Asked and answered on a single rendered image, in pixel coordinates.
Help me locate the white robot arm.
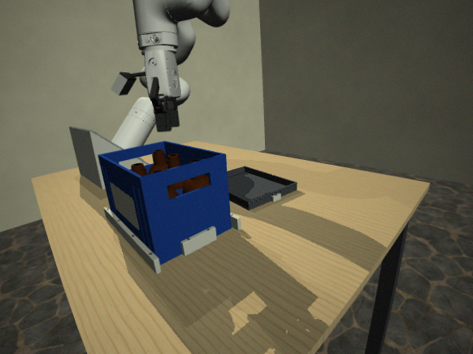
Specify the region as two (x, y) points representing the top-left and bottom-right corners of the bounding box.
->
(111, 0), (230, 149)

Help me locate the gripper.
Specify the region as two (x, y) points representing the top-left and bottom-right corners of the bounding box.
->
(141, 48), (181, 132)

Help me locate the dark blue crate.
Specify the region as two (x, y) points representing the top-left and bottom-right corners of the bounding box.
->
(98, 141), (232, 265)

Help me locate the brown bottle with red base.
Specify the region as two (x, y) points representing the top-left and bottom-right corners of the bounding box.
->
(167, 154), (186, 190)

